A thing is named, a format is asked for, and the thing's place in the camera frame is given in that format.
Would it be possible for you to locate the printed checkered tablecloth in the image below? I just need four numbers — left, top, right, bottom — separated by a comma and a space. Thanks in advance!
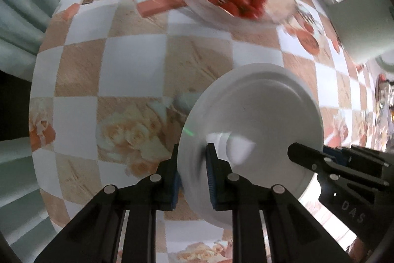
28, 0, 394, 263

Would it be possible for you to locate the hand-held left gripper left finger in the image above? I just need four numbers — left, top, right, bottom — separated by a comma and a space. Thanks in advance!
34, 143, 182, 263

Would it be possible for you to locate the white cup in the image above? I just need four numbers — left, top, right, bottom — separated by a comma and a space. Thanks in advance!
325, 0, 394, 65

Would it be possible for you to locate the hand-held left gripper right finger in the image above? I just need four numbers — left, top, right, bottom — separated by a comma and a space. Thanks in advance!
206, 151, 348, 263

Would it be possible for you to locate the white plate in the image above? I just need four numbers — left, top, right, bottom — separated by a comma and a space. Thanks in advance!
178, 63, 324, 228

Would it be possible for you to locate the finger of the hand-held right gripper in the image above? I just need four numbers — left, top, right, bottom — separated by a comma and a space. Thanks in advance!
323, 144, 394, 171
287, 142, 389, 190

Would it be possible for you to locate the pale green ribbed cloth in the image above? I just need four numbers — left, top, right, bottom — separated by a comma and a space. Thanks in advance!
0, 0, 93, 254

